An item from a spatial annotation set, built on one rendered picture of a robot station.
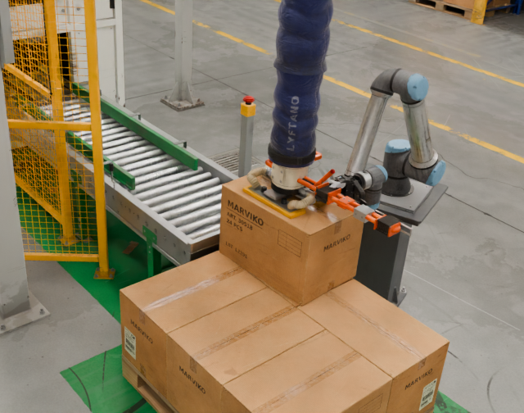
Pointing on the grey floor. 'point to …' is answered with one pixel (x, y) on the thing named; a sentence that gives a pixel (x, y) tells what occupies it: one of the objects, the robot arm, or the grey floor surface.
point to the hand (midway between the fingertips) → (332, 195)
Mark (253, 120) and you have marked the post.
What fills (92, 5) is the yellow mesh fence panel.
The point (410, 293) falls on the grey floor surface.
